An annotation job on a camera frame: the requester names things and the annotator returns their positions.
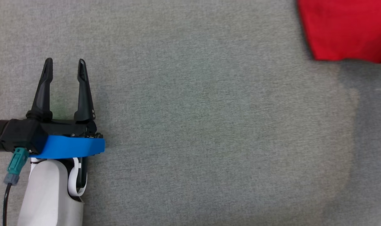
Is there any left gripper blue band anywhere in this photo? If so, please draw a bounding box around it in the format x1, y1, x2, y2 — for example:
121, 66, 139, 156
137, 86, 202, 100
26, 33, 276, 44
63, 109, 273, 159
27, 58, 105, 159

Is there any folded red white garment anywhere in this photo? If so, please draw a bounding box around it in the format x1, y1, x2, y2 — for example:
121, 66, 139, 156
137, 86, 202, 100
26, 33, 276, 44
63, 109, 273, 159
296, 0, 381, 64

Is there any left cable with teal connector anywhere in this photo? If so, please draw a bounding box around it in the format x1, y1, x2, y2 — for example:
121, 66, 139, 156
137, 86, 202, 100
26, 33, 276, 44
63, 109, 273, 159
2, 148, 29, 226

